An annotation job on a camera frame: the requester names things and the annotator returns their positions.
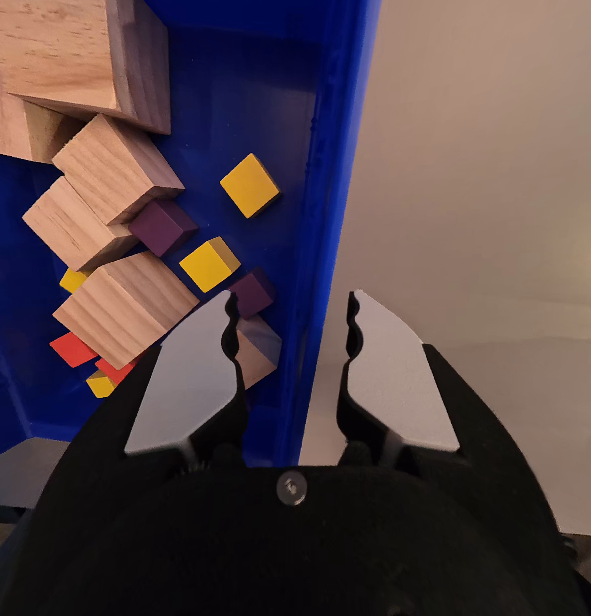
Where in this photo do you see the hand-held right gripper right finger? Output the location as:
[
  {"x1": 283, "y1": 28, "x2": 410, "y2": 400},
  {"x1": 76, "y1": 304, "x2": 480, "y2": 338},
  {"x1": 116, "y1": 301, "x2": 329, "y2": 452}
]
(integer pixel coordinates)
[{"x1": 336, "y1": 290, "x2": 461, "y2": 453}]

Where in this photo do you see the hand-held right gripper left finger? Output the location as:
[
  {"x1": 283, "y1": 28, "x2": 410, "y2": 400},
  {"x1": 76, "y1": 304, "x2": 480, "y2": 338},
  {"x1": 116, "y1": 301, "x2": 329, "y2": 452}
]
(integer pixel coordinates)
[{"x1": 124, "y1": 290, "x2": 250, "y2": 455}]

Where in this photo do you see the blue plastic box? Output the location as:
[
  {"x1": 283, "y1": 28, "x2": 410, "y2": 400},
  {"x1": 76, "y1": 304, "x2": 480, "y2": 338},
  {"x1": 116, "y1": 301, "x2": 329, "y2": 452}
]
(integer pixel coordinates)
[{"x1": 0, "y1": 0, "x2": 383, "y2": 467}]

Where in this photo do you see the pile of wooden cubes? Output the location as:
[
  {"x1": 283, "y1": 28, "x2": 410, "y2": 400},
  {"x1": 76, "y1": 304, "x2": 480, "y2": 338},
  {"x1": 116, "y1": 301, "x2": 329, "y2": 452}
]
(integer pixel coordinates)
[{"x1": 0, "y1": 0, "x2": 283, "y2": 399}]

